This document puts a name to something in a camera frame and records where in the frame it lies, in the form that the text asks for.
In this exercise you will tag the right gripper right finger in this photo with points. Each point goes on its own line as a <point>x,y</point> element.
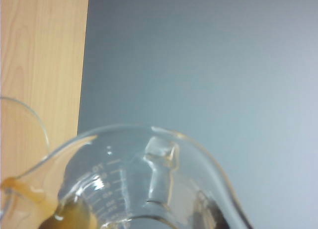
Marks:
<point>210,214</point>

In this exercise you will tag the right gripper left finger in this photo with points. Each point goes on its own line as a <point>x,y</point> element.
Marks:
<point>72,219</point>

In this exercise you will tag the clear glass measuring cup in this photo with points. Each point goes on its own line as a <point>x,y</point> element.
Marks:
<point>139,169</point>

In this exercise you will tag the tall stemmed wine glass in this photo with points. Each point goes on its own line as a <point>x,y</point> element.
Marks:
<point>37,117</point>

